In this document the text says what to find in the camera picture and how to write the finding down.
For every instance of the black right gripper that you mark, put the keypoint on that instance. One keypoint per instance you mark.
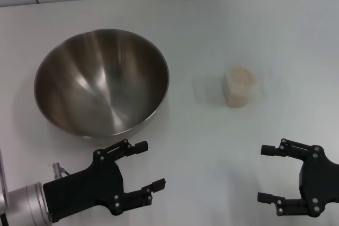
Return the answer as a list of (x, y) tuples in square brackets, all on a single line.
[(320, 181)]

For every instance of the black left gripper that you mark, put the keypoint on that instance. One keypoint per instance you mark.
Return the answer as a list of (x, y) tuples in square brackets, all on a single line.
[(87, 186)]

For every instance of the stainless steel mixing bowl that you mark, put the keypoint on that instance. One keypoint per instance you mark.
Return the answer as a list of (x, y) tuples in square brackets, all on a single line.
[(100, 83)]

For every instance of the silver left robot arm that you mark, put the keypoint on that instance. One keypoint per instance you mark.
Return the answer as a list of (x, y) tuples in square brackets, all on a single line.
[(26, 204)]

